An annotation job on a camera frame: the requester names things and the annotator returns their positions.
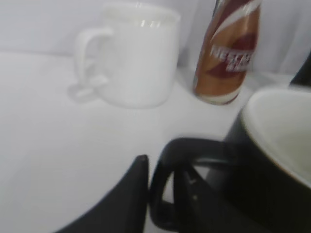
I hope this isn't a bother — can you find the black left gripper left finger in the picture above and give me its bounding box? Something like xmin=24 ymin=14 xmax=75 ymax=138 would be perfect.
xmin=59 ymin=155 xmax=149 ymax=233

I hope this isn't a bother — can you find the brown Nescafe coffee bottle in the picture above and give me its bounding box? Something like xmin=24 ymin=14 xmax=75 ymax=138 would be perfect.
xmin=193 ymin=0 xmax=261 ymax=105

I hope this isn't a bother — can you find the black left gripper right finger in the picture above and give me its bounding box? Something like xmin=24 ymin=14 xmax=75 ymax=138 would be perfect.
xmin=173 ymin=167 xmax=243 ymax=233

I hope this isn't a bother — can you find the black mug white inside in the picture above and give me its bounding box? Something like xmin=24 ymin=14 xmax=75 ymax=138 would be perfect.
xmin=149 ymin=87 xmax=311 ymax=233

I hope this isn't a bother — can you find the white ceramic mug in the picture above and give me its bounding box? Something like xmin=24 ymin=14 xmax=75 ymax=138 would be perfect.
xmin=73 ymin=2 xmax=181 ymax=108

